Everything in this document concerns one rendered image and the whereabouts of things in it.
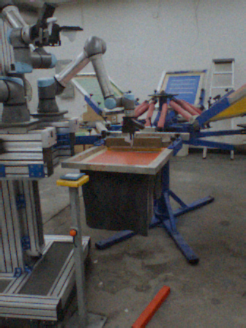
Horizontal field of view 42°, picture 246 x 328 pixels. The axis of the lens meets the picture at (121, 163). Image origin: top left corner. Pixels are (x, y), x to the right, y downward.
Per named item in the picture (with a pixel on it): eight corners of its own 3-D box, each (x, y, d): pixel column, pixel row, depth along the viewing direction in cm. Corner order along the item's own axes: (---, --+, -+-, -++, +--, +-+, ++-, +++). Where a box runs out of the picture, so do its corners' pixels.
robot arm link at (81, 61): (38, 86, 226) (94, 31, 209) (47, 86, 240) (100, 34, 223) (49, 99, 227) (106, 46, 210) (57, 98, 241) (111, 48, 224)
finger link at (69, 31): (83, 43, 134) (61, 42, 133) (83, 28, 133) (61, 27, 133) (83, 42, 131) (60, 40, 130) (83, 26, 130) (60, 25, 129)
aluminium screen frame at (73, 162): (155, 174, 175) (155, 168, 174) (61, 168, 195) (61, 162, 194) (181, 146, 246) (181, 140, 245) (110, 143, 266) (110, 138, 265)
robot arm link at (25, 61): (42, 72, 148) (40, 47, 145) (23, 72, 139) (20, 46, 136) (31, 73, 152) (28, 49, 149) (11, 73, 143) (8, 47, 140)
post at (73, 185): (92, 344, 183) (81, 184, 159) (58, 335, 191) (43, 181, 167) (107, 318, 203) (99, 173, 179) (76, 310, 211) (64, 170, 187)
